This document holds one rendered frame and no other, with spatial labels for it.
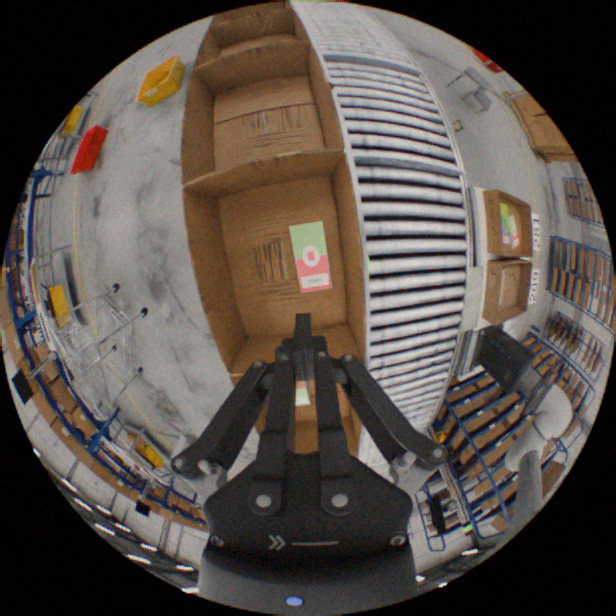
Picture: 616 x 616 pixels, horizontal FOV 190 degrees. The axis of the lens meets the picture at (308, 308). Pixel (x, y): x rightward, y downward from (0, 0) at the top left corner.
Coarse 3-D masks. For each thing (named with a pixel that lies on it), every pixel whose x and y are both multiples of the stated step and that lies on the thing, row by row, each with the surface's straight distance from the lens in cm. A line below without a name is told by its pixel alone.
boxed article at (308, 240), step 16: (304, 224) 46; (320, 224) 46; (304, 240) 46; (320, 240) 46; (304, 256) 47; (320, 256) 47; (304, 272) 47; (320, 272) 47; (304, 288) 48; (320, 288) 48
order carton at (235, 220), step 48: (192, 192) 43; (240, 192) 51; (288, 192) 49; (336, 192) 46; (192, 240) 39; (240, 240) 50; (288, 240) 48; (336, 240) 49; (240, 288) 52; (288, 288) 49; (336, 288) 50; (240, 336) 53; (288, 336) 52; (336, 336) 49
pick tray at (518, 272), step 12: (492, 264) 99; (504, 264) 98; (516, 264) 127; (528, 264) 129; (492, 276) 99; (516, 276) 129; (528, 276) 130; (492, 288) 100; (504, 288) 118; (516, 288) 132; (528, 288) 131; (492, 300) 101; (504, 300) 122; (516, 300) 136; (528, 300) 132; (492, 312) 102; (504, 312) 122; (516, 312) 127; (492, 324) 104
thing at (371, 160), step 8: (360, 160) 67; (368, 160) 67; (376, 160) 68; (384, 160) 69; (392, 160) 69; (400, 160) 69; (408, 160) 70; (416, 160) 71; (408, 168) 79; (416, 168) 79; (424, 168) 80; (432, 168) 80; (440, 168) 80; (448, 168) 80
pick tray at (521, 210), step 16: (496, 192) 96; (496, 208) 96; (512, 208) 124; (528, 208) 129; (496, 224) 96; (528, 224) 129; (496, 240) 96; (528, 240) 129; (512, 256) 103; (528, 256) 123
